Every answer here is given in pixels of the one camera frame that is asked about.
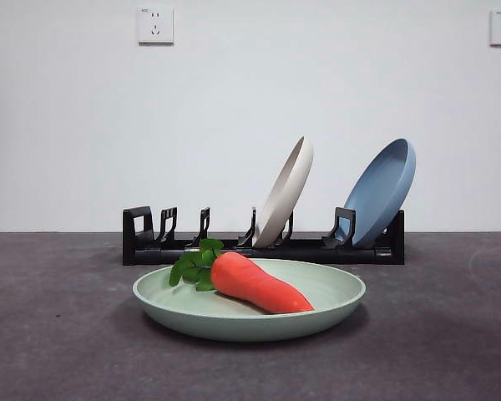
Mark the orange carrot with green leaves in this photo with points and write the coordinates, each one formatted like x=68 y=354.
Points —
x=254 y=284

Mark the green round plate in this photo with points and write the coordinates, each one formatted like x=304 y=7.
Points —
x=242 y=326

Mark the beige round plate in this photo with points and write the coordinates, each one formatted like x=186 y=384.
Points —
x=284 y=194

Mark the black plate rack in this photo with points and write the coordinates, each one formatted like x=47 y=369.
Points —
x=350 y=255

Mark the blue round plate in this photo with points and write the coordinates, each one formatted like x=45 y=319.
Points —
x=382 y=188

